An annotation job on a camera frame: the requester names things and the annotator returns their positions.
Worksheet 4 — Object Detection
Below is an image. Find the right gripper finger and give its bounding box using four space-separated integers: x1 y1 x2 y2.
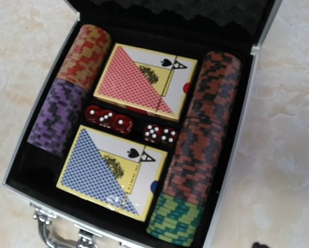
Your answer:
251 242 271 248

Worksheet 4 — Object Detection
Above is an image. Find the green poker chip stack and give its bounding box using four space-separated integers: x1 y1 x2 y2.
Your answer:
146 193 204 247

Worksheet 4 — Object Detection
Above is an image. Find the blue playing card deck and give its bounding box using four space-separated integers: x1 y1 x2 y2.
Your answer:
56 125 168 222

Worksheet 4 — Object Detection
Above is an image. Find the aluminium poker case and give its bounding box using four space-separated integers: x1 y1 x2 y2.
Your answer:
2 0 283 248

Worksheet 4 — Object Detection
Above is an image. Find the red playing card deck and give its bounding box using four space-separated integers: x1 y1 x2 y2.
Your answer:
93 43 198 121

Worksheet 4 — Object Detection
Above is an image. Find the brown chip row in case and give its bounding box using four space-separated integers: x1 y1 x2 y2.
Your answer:
161 51 242 206

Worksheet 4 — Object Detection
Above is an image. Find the purple chip row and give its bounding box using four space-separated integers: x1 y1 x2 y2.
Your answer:
27 79 88 156

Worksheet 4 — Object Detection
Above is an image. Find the red yellow chip row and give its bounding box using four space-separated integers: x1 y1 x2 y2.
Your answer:
57 24 111 90

